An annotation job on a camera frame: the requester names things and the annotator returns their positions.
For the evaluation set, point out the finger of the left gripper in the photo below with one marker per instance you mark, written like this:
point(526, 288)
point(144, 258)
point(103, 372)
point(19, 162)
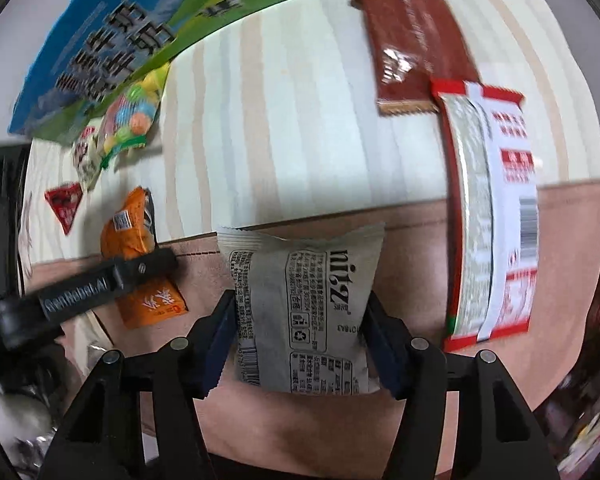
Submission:
point(31, 317)

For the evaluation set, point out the black device at bedside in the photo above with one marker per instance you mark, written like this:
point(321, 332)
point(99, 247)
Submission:
point(0, 239)

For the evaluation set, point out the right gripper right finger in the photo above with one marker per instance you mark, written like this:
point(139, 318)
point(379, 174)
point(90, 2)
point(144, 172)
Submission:
point(497, 436)

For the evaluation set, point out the red triangular snack packet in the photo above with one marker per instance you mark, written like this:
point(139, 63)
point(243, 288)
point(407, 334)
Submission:
point(65, 201)

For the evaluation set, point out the red white noodle packet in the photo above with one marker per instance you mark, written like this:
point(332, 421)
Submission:
point(495, 212)

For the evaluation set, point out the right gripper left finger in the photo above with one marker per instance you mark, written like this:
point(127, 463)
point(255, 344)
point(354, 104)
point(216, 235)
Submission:
point(135, 417)

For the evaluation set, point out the cardboard box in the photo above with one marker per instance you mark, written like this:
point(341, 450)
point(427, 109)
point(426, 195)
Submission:
point(97, 47)

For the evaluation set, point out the colourful gumball bag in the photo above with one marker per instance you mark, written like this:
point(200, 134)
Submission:
point(130, 117)

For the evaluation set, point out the white nitz snack packet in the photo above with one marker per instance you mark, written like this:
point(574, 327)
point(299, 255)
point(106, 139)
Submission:
point(300, 305)

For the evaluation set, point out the small white candy packet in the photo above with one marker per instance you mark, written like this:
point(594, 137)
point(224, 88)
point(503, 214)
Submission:
point(86, 157)

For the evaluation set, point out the dark red snack packet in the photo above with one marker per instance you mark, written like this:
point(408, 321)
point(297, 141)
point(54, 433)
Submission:
point(413, 42)

